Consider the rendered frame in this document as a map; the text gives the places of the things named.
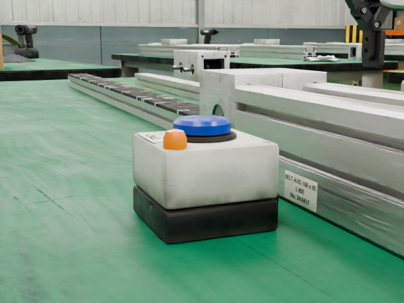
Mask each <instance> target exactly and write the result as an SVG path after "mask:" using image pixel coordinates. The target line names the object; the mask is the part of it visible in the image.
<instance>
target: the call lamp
mask: <svg viewBox="0 0 404 303"><path fill-rule="evenodd" d="M163 148H164V149H169V150H181V149H185V148H187V137H186V135H185V132H184V130H180V129H171V130H167V131H166V132H165V135H164V137H163Z"/></svg>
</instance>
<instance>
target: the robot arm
mask: <svg viewBox="0 0 404 303"><path fill-rule="evenodd" d="M345 2H346V4H347V6H348V7H349V8H350V14H351V15H352V17H353V18H354V19H355V21H356V22H357V24H358V29H359V30H360V31H363V38H362V50H361V56H362V66H363V67H382V66H383V65H384V52H385V51H384V50H385V31H380V30H381V26H382V25H383V23H384V21H385V20H386V18H387V16H388V14H389V12H390V11H404V0H345Z"/></svg>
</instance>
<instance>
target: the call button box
mask: <svg viewBox="0 0 404 303"><path fill-rule="evenodd" d="M165 132H166V131H160V132H138V133H136V134H134V135H133V138H132V155H133V181H134V182H135V184H137V185H135V186H134V187H133V209H134V211H135V212H136V213H137V214H138V215H139V216H140V217H141V218H142V219H143V220H144V221H145V222H146V223H147V224H148V225H149V227H150V228H151V229H152V230H153V231H154V232H155V233H156V234H157V235H158V236H159V237H160V238H161V239H162V240H163V241H164V242H165V243H168V244H171V243H179V242H188V241H193V240H202V239H210V238H216V237H224V236H233V235H238V234H247V233H255V232H261V231H269V230H275V229H277V227H278V200H279V197H278V161H279V148H278V144H276V143H274V142H272V141H268V140H265V139H262V138H259V137H256V136H253V135H250V134H247V133H244V132H241V131H238V130H235V129H232V128H231V132H229V133H225V134H221V135H186V137H187V148H185V149H181V150H169V149H164V148H163V137H164V135H165Z"/></svg>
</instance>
